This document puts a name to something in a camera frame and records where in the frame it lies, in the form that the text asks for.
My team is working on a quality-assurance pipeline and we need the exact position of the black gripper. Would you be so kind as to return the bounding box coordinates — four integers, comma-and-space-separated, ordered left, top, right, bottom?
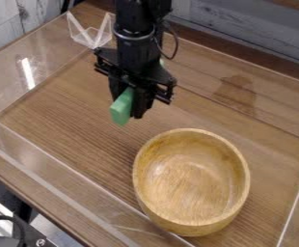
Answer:
94, 28, 176, 119

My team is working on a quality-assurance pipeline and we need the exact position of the green rectangular block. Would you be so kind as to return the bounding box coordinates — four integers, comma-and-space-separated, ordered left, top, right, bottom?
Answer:
110, 88, 134, 125

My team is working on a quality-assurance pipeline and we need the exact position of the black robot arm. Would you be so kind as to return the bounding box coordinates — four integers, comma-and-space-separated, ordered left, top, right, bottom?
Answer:
94, 0, 179, 124

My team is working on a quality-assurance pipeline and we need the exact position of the brown wooden bowl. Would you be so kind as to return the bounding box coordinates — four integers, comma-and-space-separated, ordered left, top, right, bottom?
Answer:
132, 128, 250, 236

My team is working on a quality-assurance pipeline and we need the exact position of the clear acrylic corner bracket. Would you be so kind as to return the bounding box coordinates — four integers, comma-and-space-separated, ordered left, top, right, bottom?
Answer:
66, 12, 115, 49

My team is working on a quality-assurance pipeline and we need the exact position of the clear acrylic tray wall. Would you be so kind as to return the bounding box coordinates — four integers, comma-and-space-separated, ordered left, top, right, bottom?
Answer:
0, 123, 194, 247

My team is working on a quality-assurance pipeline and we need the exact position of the black cable lower left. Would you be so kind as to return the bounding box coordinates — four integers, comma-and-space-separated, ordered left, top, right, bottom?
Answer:
0, 214, 28, 247

